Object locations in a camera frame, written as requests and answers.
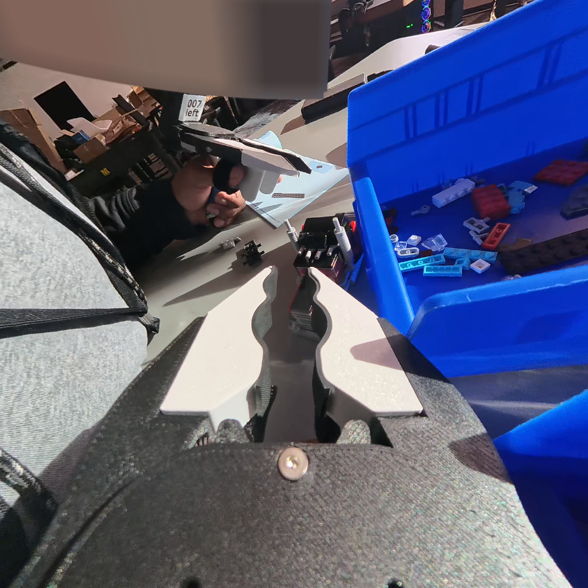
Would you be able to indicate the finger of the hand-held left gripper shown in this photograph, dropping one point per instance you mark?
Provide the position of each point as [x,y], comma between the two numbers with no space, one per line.
[262,144]
[266,160]

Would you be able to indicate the small cardboard box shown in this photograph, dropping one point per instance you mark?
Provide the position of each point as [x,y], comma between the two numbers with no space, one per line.
[92,149]

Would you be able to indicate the large blue plastic bin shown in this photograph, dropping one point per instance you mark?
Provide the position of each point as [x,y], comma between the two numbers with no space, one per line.
[413,115]

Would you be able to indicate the light grey table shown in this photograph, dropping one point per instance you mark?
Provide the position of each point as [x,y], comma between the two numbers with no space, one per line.
[390,50]

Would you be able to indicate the person's grey garment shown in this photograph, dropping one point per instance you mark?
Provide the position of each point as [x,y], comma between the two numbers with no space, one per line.
[55,275]

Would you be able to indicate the small black brick piece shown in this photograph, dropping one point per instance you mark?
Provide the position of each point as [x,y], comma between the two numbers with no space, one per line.
[250,253]

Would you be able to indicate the small grey brick piece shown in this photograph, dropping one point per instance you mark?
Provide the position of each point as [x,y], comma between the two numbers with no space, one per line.
[229,243]

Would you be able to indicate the light blue instruction sheet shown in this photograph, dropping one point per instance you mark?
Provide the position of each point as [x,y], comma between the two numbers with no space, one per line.
[317,183]

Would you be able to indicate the computer case with lit fans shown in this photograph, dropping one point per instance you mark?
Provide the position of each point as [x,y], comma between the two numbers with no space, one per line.
[426,16]

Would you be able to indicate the person's left hand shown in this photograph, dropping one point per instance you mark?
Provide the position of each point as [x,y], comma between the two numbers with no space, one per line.
[197,183]

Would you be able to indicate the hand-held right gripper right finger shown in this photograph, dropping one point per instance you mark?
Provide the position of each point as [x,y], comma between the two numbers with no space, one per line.
[367,363]

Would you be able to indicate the black red toy brick truck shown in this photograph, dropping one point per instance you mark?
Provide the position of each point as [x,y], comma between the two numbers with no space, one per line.
[317,239]

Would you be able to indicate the person's left forearm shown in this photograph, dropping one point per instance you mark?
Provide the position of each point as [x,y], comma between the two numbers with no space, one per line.
[138,216]

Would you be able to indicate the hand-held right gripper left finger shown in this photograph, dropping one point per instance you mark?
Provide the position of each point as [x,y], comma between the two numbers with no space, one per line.
[220,358]

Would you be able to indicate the brown cardboard box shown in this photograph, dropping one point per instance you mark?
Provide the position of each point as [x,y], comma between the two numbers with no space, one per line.
[27,128]

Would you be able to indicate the pile of loose toy bricks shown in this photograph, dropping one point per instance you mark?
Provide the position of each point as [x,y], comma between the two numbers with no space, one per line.
[464,254]

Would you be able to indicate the black metal rack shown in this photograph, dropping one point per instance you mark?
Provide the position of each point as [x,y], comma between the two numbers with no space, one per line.
[128,160]

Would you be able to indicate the long black brick plate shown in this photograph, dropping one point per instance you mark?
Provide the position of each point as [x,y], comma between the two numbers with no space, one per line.
[542,252]

